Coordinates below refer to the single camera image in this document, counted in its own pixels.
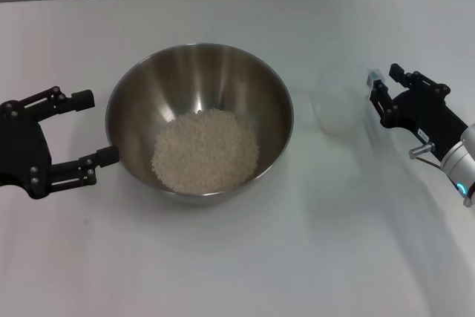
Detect stainless steel mixing bowl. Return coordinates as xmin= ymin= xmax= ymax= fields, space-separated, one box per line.
xmin=104 ymin=42 xmax=294 ymax=207

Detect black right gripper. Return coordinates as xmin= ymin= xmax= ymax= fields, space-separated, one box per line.
xmin=367 ymin=63 xmax=469 ymax=162

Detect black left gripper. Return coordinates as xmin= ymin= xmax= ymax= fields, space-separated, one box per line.
xmin=0 ymin=86 xmax=120 ymax=200

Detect clear plastic measuring cup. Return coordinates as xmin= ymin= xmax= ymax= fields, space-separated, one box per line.
xmin=309 ymin=64 xmax=385 ymax=135

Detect right gripper cable with plug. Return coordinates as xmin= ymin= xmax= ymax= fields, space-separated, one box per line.
xmin=407 ymin=142 xmax=445 ymax=170

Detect white rice grains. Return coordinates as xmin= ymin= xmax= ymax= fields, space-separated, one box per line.
xmin=151 ymin=108 xmax=261 ymax=195

